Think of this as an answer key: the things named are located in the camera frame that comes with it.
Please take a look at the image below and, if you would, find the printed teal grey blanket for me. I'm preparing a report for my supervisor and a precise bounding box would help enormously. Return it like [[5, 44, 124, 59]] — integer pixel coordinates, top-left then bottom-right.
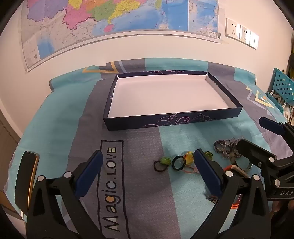
[[3, 58, 294, 239]]

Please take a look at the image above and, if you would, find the mottled brown bangle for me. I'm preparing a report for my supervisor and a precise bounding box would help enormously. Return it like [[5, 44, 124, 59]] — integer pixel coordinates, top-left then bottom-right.
[[230, 142, 253, 172]]

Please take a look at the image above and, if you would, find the purple beaded bracelet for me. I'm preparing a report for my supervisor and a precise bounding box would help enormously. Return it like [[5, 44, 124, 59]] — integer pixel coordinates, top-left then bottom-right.
[[214, 139, 230, 152]]

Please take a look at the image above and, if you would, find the white wall socket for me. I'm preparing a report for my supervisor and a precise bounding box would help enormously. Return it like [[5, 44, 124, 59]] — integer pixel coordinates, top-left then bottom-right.
[[240, 24, 251, 45], [225, 18, 241, 40], [249, 31, 259, 50]]

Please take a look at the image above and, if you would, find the orange smart watch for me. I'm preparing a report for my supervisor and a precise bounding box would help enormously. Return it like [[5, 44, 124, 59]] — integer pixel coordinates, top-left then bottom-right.
[[224, 164, 250, 209]]

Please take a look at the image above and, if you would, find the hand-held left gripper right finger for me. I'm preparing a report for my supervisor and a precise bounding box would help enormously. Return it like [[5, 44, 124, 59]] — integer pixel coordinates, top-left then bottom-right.
[[193, 148, 274, 239]]

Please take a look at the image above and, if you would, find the blue perforated plastic basket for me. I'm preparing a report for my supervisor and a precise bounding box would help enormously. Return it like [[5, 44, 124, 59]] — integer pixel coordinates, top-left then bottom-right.
[[266, 68, 294, 115]]

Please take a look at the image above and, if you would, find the yellow pendant beaded ring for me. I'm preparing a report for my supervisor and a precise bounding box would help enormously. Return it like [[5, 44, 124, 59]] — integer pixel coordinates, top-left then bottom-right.
[[184, 151, 196, 165]]

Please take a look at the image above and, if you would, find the clear crystal bead bracelet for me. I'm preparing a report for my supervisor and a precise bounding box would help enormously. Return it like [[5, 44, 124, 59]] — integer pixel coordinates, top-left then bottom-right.
[[220, 137, 240, 159]]

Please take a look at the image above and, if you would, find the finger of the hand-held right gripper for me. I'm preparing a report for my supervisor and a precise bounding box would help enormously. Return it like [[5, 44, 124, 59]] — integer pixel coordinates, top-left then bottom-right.
[[259, 116, 294, 152], [236, 139, 294, 184]]

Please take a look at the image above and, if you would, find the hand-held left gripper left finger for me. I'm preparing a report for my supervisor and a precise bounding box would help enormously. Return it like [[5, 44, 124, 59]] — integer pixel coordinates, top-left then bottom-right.
[[26, 150, 104, 239]]

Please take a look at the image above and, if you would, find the black hair tie green ornament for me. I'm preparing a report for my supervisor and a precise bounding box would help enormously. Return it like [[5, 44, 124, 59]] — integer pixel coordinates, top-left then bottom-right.
[[153, 156, 171, 172]]

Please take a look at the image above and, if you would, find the colourful wall map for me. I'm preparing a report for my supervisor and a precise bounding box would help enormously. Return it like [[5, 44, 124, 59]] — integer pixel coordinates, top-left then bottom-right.
[[19, 0, 224, 73]]

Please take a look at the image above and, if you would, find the grey wardrobe door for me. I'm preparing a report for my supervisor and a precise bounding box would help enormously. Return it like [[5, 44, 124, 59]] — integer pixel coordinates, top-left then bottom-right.
[[0, 110, 21, 150]]

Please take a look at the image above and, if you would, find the black smartphone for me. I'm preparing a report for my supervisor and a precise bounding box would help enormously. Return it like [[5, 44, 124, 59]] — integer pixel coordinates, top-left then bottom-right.
[[14, 151, 40, 214]]

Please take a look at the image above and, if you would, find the pink elastic band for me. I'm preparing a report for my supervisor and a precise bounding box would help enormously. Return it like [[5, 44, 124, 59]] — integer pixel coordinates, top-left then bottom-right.
[[182, 166, 200, 174]]

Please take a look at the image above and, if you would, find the dark blue shallow box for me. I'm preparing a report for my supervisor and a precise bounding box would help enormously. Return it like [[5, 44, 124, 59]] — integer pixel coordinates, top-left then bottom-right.
[[103, 71, 243, 132]]

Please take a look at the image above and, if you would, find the black ring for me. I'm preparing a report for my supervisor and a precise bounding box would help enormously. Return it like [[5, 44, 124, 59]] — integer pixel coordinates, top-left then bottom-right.
[[172, 156, 186, 172]]

